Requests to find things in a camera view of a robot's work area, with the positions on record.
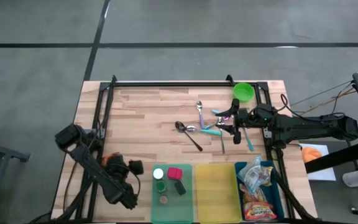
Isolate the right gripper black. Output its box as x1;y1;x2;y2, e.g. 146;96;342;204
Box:
215;98;255;145

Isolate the small red orange packet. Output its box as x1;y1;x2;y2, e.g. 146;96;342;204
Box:
101;152;117;167

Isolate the purple-handled silver spoon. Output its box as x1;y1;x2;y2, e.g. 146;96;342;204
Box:
196;100;205;129

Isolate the black metal spoon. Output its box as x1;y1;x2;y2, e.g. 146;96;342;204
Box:
175;121;204;152

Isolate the pink paint case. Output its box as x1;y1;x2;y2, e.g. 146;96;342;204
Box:
167;167;183;180

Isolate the blue white snack packet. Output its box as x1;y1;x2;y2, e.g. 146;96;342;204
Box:
236;156;265;195

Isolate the small black box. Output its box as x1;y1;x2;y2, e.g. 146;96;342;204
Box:
174;180;187;196

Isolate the silver yellow snack packet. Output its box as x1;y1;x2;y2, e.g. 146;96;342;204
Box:
258;166;275;187

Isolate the maroon yellow snack packet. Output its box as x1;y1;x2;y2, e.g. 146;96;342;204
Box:
242;184;269;203

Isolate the orange red noodle packet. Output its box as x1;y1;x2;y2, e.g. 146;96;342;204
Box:
242;201;278;222

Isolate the all-silver metal spoon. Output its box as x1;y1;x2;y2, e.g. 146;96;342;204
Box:
216;117;226;156

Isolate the green plastic bowl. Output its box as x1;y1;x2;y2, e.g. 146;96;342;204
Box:
232;82;255;103

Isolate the green translucent tray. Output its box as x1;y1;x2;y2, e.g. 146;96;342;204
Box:
150;164;195;224

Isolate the yellow translucent tray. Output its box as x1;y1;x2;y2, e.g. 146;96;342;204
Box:
195;164;243;224

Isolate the orange object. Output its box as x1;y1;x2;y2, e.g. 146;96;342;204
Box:
301;146;323;164

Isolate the dark teal tray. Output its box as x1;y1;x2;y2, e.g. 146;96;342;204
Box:
234;161;285;222

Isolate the white paper sheet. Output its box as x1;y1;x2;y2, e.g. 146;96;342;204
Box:
300;143;337;182

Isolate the black diagonal stand beam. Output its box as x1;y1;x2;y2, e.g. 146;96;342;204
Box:
305;136;358;174

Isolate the pink-bowled blue-handled spoon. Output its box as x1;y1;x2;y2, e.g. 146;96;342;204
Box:
203;115;231;130

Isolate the teal-handled silver spoon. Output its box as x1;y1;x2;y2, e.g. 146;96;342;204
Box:
185;124;223;136

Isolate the dark spoon with teal handle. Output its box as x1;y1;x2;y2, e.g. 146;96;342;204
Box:
242;126;255;152

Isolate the black cable bundle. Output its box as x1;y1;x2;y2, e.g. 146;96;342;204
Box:
53;167;101;223

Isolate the black aluminium table frame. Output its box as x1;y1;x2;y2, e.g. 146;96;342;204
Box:
51;74;318;224

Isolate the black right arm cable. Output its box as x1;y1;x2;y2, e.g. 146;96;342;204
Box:
280;93;346;122

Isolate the thin dark cable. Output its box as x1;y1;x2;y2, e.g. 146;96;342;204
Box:
290;80;354;107

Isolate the thin yellow cable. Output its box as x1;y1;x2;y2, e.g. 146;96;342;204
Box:
300;88;357;116

